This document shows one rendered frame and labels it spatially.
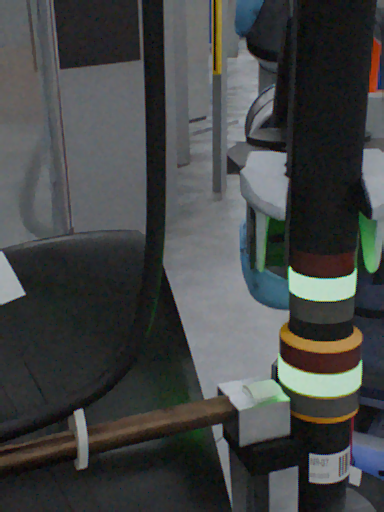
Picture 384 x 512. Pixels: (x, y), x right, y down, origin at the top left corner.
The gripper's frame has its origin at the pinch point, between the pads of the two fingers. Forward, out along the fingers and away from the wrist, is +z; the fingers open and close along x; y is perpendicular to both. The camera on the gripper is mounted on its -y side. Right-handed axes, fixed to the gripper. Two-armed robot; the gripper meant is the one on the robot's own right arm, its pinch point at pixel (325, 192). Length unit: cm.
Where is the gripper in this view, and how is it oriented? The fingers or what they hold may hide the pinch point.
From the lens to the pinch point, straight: 37.7
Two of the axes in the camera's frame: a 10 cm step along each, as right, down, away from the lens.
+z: -0.7, 3.3, -9.4
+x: -10.0, 0.0, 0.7
